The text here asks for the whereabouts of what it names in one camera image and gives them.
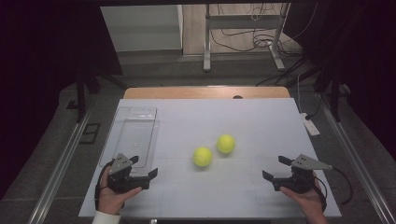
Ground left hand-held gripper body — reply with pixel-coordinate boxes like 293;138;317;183
106;153;151;194

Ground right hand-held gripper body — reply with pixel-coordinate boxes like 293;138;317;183
272;153;333;194

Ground clear plastic container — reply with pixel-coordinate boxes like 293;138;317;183
98;105;161;177

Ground yellow tennis ball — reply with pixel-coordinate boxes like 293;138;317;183
216;133;236;155
191;146;214;168

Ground person's right hand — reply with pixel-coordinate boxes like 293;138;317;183
278;177;327;218

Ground person's left hand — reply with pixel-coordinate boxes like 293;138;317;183
97;167;144;216

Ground white power strip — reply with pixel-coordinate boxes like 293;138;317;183
300;112;321;137

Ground white foam board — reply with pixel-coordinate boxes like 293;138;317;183
78;98;343;218

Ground black metal stand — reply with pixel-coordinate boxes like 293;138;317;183
312;70;351;123
65;72;129;123

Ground dark curtain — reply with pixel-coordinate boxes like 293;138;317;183
0;0;124;200
283;0;396;162

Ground white cabinet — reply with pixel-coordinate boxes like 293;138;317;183
100;4;184;52

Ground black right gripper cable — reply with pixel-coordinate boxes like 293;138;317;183
314;167;355;213

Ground aluminium floor rail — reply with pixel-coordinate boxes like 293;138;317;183
317;92;396;224
27;102;95;224

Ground tangled black floor cables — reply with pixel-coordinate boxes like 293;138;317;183
209;3;316;88

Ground white metal desk frame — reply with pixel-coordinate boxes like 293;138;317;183
203;3;290;73

